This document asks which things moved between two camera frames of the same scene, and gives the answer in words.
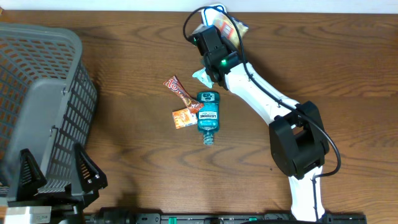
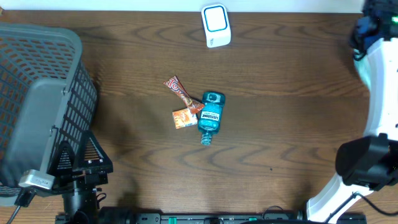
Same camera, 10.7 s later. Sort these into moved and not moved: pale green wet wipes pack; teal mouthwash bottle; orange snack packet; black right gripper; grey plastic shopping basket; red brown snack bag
Moved: pale green wet wipes pack; black right gripper
Not moved: teal mouthwash bottle; grey plastic shopping basket; orange snack packet; red brown snack bag
